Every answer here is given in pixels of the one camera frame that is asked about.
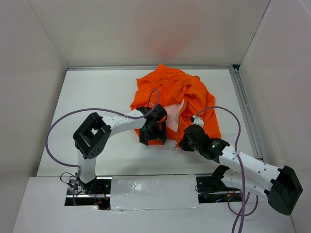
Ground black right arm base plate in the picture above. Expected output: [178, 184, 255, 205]
[194, 175, 242, 204]

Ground orange jacket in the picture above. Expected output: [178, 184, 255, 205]
[130, 64, 215, 143]

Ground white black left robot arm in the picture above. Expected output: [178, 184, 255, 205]
[73, 104, 168, 194]

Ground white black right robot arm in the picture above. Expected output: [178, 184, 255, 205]
[179, 124, 303, 216]

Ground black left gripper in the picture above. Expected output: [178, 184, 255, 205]
[139, 121, 166, 146]

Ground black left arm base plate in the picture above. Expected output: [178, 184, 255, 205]
[65, 176, 112, 210]

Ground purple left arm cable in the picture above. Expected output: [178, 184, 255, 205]
[46, 88, 161, 170]

